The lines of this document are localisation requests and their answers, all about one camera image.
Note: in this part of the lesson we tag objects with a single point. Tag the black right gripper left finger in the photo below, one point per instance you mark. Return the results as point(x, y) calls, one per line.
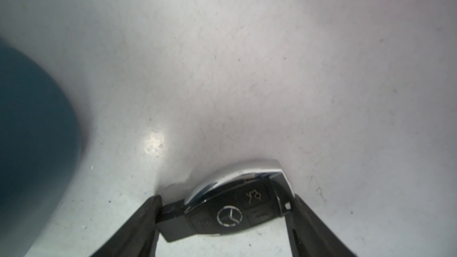
point(138, 236)

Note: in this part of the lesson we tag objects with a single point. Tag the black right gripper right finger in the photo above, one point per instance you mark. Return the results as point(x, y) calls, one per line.
point(309, 236)

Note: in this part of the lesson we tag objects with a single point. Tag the silver black Mercedes key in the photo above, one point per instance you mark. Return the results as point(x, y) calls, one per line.
point(236, 198)

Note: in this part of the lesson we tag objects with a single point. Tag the teal storage box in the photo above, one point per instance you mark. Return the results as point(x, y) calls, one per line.
point(40, 147)

